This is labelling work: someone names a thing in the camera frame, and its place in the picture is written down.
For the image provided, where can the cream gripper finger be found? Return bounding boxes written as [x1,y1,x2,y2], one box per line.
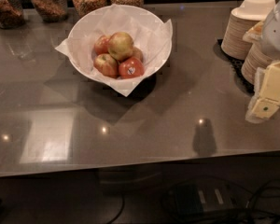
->
[252,99,280,119]
[245,96,267,124]

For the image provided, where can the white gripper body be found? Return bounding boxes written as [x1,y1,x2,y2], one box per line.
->
[255,61,280,105]

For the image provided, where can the yellow-red apple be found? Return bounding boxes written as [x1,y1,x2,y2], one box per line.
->
[107,32,133,62]

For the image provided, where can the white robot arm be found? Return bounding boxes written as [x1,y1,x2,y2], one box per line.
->
[243,0,280,123]

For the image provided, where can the red apple with sticker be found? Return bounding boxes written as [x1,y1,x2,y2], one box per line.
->
[119,57,145,79]

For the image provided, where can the back right red apple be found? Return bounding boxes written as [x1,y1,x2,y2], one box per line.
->
[133,47,144,62]

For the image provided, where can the white bowl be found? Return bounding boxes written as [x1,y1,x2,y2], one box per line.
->
[66,5,173,82]

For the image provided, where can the front left red apple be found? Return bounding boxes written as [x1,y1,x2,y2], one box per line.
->
[93,53,119,78]

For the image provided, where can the back left red apple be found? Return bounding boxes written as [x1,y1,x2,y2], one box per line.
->
[94,35,110,55]

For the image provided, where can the black tray mat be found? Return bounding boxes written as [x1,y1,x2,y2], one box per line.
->
[221,49,254,96]

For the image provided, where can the front stack of paper bowls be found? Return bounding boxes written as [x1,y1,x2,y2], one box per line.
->
[241,43,273,84]

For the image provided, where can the stack of paper bowls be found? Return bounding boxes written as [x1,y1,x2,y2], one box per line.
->
[221,0,275,60]
[241,43,273,84]

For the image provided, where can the rear stack of paper bowls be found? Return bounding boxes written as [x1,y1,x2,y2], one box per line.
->
[221,0,275,60]

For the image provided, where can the black power adapter box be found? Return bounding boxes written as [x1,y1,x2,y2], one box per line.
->
[173,181,237,217]

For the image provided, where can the white paper liner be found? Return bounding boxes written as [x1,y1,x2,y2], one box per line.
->
[54,3,174,98]

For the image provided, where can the labelled glass jar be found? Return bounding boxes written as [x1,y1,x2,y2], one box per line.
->
[31,0,68,22]

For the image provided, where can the far left glass jar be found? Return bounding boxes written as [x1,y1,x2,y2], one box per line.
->
[0,0,25,29]

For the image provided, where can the black cables under table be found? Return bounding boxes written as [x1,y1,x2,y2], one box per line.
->
[105,175,280,224]

